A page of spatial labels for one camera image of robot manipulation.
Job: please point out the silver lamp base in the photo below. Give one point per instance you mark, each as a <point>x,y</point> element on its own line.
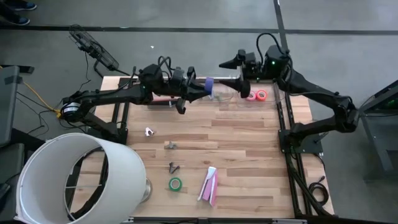
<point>148,189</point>

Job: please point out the pink white stapler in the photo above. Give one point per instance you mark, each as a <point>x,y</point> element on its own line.
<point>209,186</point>

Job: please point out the red stapler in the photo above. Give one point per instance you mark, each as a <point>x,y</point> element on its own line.
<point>161,99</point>

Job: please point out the grey metal stand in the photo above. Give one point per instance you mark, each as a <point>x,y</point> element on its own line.
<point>377,146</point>

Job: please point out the green tape roll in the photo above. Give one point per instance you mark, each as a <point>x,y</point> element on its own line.
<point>171,184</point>

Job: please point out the red tape roll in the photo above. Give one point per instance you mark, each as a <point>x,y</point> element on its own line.
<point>252,99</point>

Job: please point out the grey equipment cart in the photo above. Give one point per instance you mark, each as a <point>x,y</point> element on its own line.
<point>7,109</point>

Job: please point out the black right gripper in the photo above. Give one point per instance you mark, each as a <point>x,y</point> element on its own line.
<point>253,67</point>

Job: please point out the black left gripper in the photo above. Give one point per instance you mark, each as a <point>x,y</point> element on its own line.
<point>180,85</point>

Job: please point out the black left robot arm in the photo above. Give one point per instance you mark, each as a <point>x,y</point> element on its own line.
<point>109,96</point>

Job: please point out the lilac white staple remover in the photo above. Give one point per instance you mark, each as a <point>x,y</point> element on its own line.
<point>149,132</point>

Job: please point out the blue tape roll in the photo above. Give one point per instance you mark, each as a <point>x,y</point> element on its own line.
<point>209,84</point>

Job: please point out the clear plastic bin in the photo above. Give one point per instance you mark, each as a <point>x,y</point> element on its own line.
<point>136,104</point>
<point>224,102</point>
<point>273,102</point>

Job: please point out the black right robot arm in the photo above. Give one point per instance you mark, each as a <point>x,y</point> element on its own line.
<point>314,90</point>

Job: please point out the white lamp shade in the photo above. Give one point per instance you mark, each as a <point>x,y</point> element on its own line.
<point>124,174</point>

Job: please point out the orange tape roll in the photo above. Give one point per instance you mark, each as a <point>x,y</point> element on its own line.
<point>258,95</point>

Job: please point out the black aluminium table frame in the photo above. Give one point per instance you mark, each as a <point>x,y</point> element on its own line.
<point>282,109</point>

